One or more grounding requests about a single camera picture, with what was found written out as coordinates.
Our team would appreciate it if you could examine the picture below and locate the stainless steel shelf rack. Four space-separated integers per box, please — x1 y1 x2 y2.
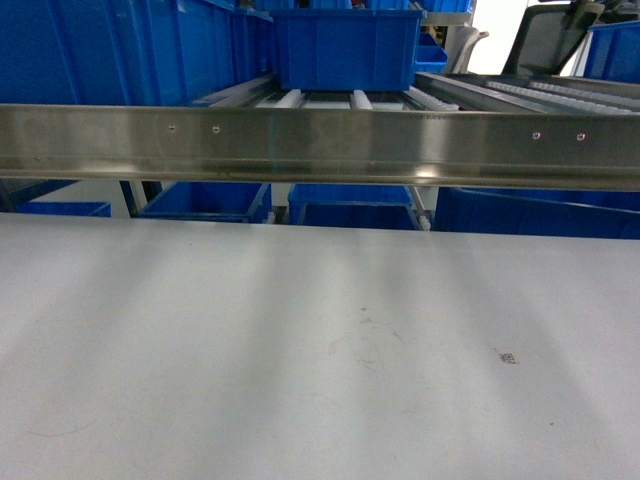
0 72 640 234

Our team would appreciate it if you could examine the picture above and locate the blue crate lower middle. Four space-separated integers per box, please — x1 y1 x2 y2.
288 184 420 230

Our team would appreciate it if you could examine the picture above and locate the blue crate lower right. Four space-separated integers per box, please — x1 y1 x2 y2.
431 187 639 240

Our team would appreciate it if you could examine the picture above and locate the blue crate lower left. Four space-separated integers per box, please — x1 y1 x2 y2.
138 182 272 224

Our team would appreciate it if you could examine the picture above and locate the small blue crate far left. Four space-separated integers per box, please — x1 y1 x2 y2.
16 201 112 218

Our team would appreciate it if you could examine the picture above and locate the grey office chair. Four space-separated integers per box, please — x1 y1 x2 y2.
501 1 604 76

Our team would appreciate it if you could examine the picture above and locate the large blue crate upper left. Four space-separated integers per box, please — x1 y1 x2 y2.
1 1 274 106

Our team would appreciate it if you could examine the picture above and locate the blue crate far right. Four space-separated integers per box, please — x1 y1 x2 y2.
583 20 640 84

